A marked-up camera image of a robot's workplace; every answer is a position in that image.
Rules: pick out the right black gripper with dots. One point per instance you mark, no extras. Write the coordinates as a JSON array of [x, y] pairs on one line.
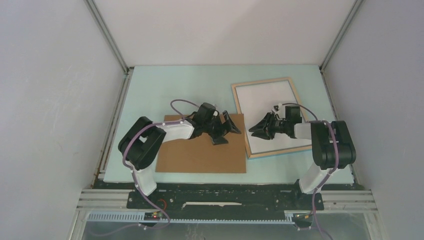
[[263, 133]]

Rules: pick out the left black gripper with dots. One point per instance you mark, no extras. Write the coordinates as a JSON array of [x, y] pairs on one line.
[[217, 138]]

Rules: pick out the wooden picture frame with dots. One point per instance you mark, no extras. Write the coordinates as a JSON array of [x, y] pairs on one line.
[[265, 154]]

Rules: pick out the colourful balloon photo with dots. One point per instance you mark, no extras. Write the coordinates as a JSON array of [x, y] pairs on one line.
[[265, 99]]

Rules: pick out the brown backing board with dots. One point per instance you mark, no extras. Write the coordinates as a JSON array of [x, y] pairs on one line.
[[199, 155]]

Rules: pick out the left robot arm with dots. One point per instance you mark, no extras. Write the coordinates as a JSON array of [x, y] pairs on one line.
[[141, 144]]

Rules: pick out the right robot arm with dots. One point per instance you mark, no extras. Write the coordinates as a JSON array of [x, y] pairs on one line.
[[331, 143]]

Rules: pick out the aluminium mounting profile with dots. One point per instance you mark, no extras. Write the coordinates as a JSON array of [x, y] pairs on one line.
[[111, 205]]

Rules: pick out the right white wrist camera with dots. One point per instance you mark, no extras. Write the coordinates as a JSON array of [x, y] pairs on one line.
[[279, 111]]

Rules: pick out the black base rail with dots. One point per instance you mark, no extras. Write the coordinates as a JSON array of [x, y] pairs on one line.
[[227, 202]]

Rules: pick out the left corner aluminium post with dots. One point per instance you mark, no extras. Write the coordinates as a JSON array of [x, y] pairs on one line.
[[103, 28]]

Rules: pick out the corner aluminium post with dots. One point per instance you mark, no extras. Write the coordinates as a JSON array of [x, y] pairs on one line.
[[354, 10], [103, 28]]

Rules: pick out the right corner aluminium post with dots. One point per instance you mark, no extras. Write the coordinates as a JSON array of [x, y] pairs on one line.
[[354, 10]]

